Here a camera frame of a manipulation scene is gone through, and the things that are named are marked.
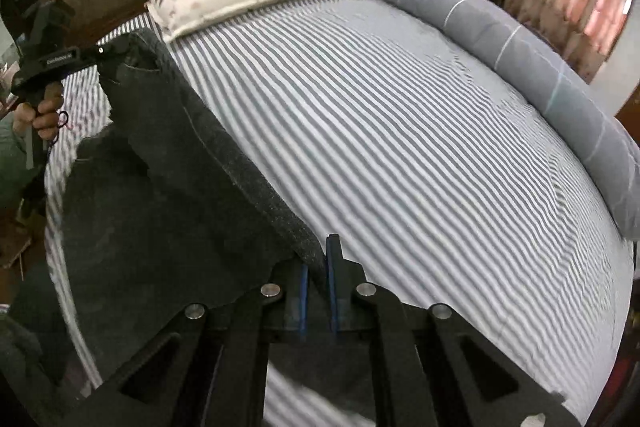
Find rolled grey quilt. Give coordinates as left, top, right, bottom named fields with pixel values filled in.
left=382, top=0, right=639, bottom=241

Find dark grey denim pants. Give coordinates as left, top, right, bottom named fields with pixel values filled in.
left=58, top=27, right=381, bottom=427

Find grey white striped bed sheet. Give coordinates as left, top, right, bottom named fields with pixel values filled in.
left=46, top=0, right=634, bottom=422

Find person's left hand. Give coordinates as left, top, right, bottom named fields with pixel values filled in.
left=12, top=82, right=64, bottom=142

